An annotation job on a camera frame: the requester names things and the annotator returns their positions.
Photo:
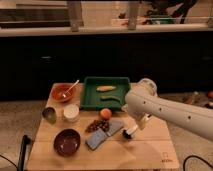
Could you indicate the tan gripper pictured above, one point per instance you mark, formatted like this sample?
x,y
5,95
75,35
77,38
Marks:
x,y
143,121

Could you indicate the white black dish brush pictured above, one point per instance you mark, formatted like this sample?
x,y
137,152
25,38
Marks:
x,y
129,132

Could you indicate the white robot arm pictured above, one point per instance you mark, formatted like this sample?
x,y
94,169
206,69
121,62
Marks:
x,y
142,102

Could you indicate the purple bowl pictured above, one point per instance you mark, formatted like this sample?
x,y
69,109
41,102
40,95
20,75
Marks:
x,y
67,142

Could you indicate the orange bowl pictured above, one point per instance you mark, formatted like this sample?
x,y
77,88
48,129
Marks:
x,y
62,93

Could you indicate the orange fruit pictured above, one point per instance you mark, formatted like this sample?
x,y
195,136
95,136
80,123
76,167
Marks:
x,y
106,113

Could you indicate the bunch of dark grapes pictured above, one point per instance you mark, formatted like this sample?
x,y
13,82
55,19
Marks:
x,y
98,124

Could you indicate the green cucumber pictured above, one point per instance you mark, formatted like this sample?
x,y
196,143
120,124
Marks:
x,y
110,98

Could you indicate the green plastic tray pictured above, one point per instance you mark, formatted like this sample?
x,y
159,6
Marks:
x,y
90,98

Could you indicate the yellow corn cob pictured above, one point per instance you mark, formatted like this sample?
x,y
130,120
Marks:
x,y
105,88

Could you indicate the white cup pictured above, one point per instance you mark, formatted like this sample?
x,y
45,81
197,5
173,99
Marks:
x,y
71,112

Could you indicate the white spoon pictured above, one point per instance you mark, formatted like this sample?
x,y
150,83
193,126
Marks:
x,y
71,88

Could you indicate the metal cup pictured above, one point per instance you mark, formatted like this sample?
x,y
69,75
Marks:
x,y
49,114

